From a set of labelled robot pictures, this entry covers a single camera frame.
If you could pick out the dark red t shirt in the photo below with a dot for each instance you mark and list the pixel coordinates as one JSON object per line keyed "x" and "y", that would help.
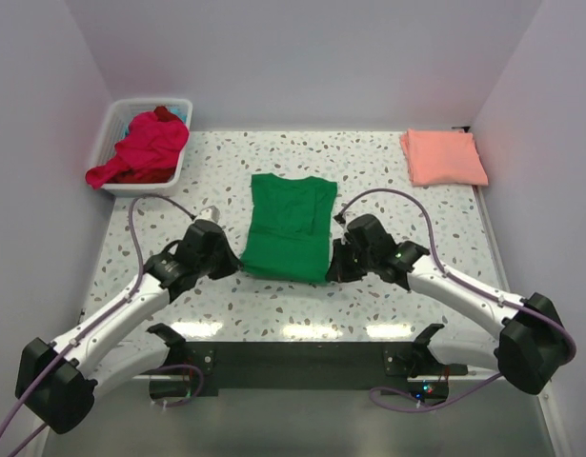
{"x": 162, "y": 114}

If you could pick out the green t shirt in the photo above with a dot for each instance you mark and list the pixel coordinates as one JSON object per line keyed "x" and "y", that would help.
{"x": 290, "y": 230}

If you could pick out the aluminium frame rail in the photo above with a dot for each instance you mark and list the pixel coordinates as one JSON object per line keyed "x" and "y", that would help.
{"x": 519, "y": 374}

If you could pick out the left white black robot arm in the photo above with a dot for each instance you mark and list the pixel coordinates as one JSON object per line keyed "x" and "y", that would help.
{"x": 58, "y": 381}

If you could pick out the white plastic laundry basket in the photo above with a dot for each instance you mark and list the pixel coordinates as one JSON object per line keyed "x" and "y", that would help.
{"x": 116, "y": 127}

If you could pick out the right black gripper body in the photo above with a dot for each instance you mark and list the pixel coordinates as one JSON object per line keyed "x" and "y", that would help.
{"x": 352, "y": 264}

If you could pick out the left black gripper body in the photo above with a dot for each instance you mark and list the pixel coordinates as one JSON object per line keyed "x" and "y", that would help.
{"x": 220, "y": 264}

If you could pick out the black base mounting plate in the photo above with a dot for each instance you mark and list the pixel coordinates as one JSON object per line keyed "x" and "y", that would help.
{"x": 213, "y": 366}

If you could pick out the crumpled magenta t shirt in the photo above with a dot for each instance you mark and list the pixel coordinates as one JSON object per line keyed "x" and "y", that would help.
{"x": 147, "y": 155}

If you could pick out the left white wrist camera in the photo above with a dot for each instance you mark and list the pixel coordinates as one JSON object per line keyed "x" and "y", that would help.
{"x": 210, "y": 214}

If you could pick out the folded salmon pink t shirt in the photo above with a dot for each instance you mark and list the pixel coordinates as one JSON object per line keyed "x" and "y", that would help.
{"x": 442, "y": 158}

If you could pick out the teal garment in basket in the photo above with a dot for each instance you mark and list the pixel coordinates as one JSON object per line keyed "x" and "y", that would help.
{"x": 178, "y": 112}

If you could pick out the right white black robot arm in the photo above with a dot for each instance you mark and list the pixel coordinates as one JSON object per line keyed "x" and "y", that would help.
{"x": 529, "y": 343}

